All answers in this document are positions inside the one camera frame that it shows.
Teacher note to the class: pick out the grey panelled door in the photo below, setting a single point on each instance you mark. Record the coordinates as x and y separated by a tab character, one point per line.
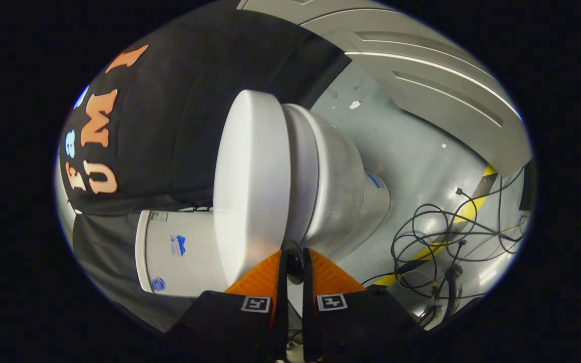
421	70

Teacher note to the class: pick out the yellow floor tape strip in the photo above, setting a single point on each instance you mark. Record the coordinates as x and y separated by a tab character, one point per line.
434	248

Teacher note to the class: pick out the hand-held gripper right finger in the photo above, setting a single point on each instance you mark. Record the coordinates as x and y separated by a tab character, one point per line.
361	317

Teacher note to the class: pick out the black backdrop cloth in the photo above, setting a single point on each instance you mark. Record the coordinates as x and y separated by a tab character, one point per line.
169	126

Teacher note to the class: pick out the white toilet bowl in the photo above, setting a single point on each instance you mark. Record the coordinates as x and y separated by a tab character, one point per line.
331	181

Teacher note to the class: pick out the white toilet tank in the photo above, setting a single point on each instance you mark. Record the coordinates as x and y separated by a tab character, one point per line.
184	252

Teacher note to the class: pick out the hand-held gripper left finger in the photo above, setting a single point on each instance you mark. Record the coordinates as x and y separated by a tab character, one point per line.
230	322

